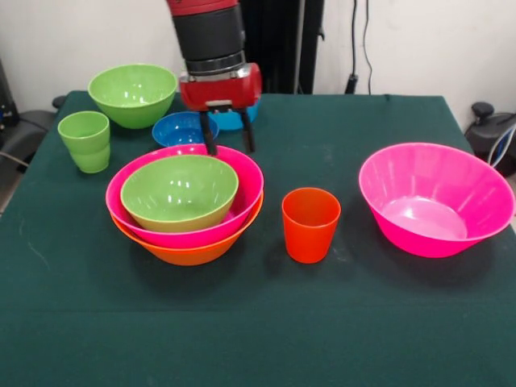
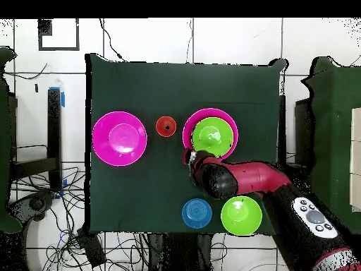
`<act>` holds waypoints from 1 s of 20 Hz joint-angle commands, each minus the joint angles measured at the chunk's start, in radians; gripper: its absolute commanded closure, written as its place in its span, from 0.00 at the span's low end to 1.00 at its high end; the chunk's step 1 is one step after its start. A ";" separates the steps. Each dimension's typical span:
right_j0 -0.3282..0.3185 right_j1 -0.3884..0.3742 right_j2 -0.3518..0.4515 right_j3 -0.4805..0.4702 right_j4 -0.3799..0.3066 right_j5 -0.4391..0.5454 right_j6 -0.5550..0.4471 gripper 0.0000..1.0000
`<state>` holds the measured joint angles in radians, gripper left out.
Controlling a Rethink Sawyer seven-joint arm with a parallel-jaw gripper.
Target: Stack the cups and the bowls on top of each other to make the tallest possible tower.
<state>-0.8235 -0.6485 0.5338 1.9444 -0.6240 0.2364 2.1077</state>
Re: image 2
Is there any pink plastic bowl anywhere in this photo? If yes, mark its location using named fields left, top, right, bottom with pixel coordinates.
left=182, top=107, right=240, bottom=162
left=92, top=111, right=148, bottom=167

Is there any green plastic bowl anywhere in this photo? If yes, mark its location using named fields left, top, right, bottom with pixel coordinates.
left=220, top=195, right=263, bottom=236
left=191, top=116, right=235, bottom=159

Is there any red plastic cup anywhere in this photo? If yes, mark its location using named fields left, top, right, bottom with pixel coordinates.
left=155, top=116, right=178, bottom=138

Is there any light blue plastic bowl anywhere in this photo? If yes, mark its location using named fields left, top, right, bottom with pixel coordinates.
left=181, top=198, right=213, bottom=229

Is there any dark green tablecloth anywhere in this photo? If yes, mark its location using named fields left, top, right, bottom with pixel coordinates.
left=85, top=53, right=289, bottom=236

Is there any black power adapter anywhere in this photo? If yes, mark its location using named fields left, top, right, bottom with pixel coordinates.
left=76, top=227, right=107, bottom=268

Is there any black metal stand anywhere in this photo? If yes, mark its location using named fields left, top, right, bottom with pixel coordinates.
left=9, top=86, right=66, bottom=191

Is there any green clothed side table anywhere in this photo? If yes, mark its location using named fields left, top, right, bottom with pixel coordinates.
left=300, top=56, right=361, bottom=235
left=0, top=46, right=23, bottom=234

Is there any white box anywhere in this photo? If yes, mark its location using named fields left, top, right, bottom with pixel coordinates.
left=350, top=106, right=361, bottom=212

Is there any thin black floor cable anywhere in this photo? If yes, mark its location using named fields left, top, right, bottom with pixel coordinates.
left=98, top=18, right=126, bottom=61

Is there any black square frame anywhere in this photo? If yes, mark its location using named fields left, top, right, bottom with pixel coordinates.
left=37, top=18, right=80, bottom=52

